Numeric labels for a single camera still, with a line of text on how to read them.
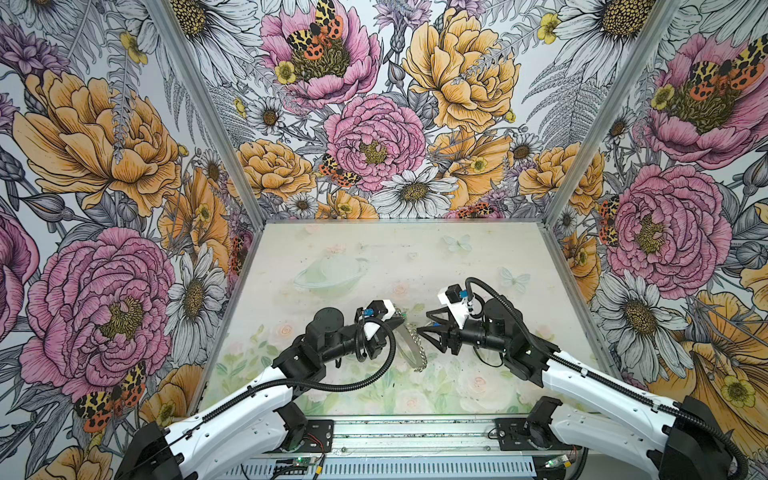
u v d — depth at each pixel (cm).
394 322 69
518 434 74
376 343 62
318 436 74
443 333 65
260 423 60
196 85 83
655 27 73
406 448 74
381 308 59
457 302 64
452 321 65
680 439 41
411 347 71
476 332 65
